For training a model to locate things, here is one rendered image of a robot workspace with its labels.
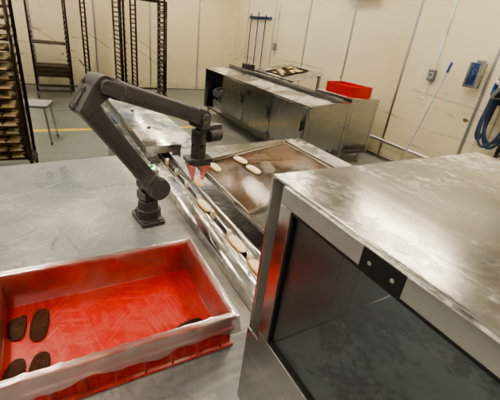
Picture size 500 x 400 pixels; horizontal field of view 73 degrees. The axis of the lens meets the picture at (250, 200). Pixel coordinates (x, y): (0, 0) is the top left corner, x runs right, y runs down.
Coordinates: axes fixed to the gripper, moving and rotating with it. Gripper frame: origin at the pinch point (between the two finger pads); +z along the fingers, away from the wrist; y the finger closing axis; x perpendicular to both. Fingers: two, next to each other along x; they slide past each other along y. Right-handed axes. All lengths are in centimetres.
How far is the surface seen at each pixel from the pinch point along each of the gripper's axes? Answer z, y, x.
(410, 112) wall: 18, -371, -173
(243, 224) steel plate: 11.2, -10.9, 20.9
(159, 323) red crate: 11, 31, 56
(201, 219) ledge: 7.0, 5.7, 19.3
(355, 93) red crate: 1, -293, -204
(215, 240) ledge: 7.0, 6.5, 33.4
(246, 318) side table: 11, 11, 63
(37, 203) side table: 11, 55, -16
